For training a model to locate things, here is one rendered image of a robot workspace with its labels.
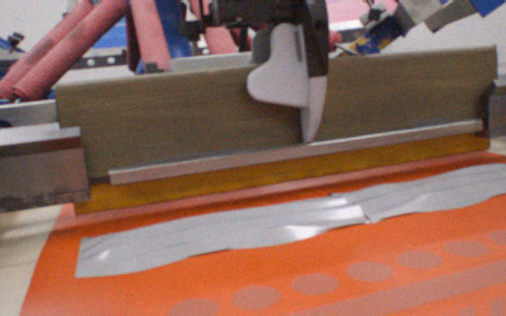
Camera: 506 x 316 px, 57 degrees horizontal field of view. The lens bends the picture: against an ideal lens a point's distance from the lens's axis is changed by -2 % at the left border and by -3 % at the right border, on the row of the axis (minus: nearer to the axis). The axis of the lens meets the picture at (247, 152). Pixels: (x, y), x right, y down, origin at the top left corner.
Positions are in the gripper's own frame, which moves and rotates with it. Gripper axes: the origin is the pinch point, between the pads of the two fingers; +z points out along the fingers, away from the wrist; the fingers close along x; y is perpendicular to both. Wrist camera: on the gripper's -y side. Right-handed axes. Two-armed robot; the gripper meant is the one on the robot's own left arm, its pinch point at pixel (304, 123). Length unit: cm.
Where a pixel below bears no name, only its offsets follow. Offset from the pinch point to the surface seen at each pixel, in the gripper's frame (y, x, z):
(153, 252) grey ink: 14.1, 10.5, 4.6
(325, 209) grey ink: 2.8, 9.5, 4.4
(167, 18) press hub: 0, -80, -17
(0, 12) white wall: 98, -412, -68
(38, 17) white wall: 68, -412, -61
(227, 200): 7.4, 0.8, 5.2
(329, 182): -1.7, 0.5, 5.3
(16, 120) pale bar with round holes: 26.0, -21.0, -1.7
